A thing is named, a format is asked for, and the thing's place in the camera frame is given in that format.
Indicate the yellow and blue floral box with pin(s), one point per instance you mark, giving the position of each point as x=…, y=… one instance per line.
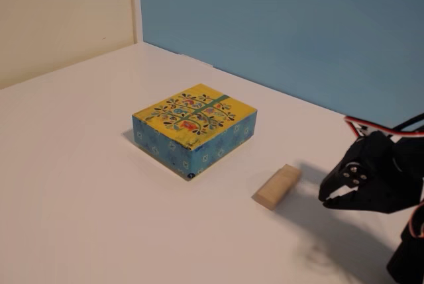
x=159, y=145

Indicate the blue backdrop board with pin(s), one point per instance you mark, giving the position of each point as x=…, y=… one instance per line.
x=281, y=32

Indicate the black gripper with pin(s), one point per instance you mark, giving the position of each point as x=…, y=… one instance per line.
x=355, y=177

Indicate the wooden Jenga block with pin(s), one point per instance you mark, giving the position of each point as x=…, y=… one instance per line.
x=276, y=188

